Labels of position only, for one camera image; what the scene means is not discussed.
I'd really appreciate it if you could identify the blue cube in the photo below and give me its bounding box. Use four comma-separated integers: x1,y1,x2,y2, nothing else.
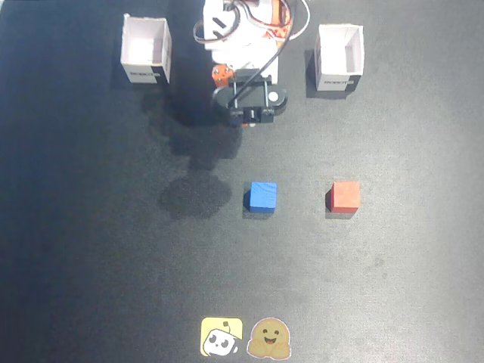
248,181,278,213

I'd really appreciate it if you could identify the red cube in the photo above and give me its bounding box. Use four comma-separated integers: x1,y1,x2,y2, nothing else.
329,180,361,213

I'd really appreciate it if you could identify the white cable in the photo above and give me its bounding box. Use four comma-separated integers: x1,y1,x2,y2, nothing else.
290,0,312,40

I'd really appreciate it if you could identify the hugging face sticker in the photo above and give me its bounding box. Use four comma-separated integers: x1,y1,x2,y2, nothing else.
246,317,293,360

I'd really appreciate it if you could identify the black cable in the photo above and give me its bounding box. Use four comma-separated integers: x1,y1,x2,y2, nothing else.
233,0,294,103
193,0,244,43

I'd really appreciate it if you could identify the yellow robot sticker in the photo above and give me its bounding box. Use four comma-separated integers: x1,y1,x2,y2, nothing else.
200,316,244,358

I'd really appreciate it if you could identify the black felt mat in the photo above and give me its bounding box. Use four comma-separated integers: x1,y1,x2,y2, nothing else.
0,0,484,363

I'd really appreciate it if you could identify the white cardboard box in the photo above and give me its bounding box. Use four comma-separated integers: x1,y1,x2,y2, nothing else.
120,14,173,85
314,23,365,92

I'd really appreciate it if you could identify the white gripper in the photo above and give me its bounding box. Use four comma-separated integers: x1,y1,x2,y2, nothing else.
211,49,280,90

